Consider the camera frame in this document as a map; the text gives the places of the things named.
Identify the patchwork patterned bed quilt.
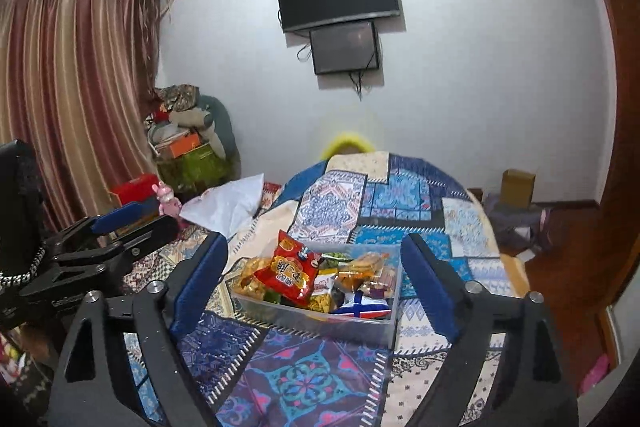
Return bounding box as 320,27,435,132
124,153,529,426

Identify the white pillow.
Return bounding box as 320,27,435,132
180,173,264,239

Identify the clear plastic storage bin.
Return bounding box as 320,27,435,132
228,232,402,348

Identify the cardboard box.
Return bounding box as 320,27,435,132
499,169,536,208

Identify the striped red beige curtain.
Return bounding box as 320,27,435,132
1,0,165,230

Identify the yellow plush object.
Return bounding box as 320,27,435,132
320,132,376,160

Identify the yellow silver chips bag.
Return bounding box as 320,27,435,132
307,272,337,313

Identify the small wall monitor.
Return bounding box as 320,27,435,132
309,20,380,76

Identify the pink plush toy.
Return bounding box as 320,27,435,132
152,181,182,219

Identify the red gift box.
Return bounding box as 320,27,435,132
108,173,160,206

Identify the brick-pattern cookie sleeve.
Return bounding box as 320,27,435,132
334,251,388,293

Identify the green peas snack bag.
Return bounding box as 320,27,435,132
319,251,352,270

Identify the green-edged fried snack bag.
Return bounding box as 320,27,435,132
233,257,270,300

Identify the cluttered pile of belongings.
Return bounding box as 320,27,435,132
144,84,240,202

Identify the red noodle snack bag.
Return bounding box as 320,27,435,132
254,231,322,308

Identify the blue white red snack bag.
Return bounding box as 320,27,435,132
332,291,392,319

